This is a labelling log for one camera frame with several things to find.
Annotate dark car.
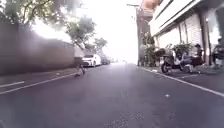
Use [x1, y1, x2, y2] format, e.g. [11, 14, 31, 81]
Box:
[100, 57, 112, 66]

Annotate white car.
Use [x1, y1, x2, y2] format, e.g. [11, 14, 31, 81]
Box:
[81, 53, 103, 68]

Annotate small tree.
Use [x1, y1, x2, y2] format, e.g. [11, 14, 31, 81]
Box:
[91, 36, 109, 55]

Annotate grey asphalt road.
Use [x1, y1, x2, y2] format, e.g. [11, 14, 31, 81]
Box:
[0, 62, 224, 128]

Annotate person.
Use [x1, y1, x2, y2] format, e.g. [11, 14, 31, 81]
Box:
[73, 54, 87, 78]
[189, 43, 206, 68]

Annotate row of potted plants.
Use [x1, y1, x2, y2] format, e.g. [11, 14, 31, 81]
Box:
[139, 31, 195, 68]

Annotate red brick building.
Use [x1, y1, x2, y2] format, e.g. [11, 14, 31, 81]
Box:
[135, 0, 158, 66]

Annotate parked scooter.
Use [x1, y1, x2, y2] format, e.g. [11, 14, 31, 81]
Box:
[154, 48, 196, 74]

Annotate long white painted line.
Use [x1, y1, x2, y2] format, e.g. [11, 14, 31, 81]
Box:
[139, 66, 224, 98]

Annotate large leafy tree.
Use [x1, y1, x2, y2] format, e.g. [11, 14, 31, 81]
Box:
[0, 0, 83, 28]

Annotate long grey wall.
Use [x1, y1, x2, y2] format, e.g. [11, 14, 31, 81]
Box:
[0, 21, 84, 76]

